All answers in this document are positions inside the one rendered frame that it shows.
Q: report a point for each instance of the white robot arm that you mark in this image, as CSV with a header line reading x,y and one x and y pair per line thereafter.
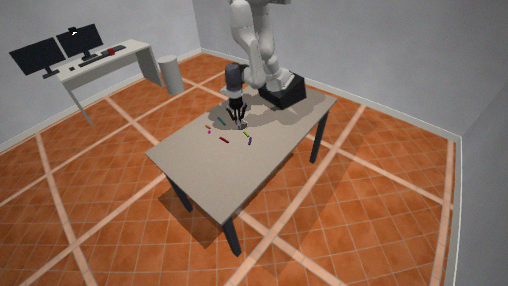
x,y
249,24

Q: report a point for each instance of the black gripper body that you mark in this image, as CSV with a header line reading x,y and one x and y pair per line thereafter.
x,y
234,102

